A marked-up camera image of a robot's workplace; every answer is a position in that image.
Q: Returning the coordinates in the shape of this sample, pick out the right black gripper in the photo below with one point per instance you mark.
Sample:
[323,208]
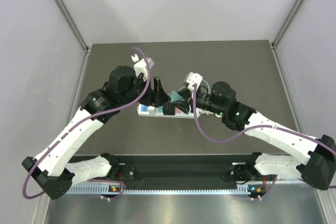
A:
[185,106]

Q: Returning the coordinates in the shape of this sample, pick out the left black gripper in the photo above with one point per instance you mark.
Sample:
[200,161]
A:
[158,98]

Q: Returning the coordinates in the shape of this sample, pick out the teal charger block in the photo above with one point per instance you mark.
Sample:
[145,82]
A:
[175,96]

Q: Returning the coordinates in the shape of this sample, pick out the white cube adapter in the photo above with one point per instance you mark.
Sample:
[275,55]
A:
[151,110]

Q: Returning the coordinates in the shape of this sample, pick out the white power strip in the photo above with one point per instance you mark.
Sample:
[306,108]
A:
[142,110]

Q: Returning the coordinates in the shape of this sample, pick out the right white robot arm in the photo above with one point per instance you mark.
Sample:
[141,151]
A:
[307,158]

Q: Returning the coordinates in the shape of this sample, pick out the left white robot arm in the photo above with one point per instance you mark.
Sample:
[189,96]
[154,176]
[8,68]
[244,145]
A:
[52,169]

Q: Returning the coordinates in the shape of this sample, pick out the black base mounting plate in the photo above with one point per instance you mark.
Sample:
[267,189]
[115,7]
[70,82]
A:
[184,172]

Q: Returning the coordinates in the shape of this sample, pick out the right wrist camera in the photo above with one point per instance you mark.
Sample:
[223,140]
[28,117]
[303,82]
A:
[192,81]

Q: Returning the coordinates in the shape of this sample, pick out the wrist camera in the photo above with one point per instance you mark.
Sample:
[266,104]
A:
[192,81]
[140,66]

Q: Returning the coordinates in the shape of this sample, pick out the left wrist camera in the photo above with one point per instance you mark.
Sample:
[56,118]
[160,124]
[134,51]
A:
[140,66]

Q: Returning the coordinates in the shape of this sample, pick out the left aluminium frame post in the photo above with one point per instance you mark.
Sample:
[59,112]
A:
[71,23]

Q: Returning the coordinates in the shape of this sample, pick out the aluminium frame post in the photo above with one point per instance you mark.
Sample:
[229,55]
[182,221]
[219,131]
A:
[286,23]
[71,23]

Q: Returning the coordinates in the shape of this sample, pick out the right aluminium frame post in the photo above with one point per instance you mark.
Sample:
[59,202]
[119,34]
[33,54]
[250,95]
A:
[286,23]

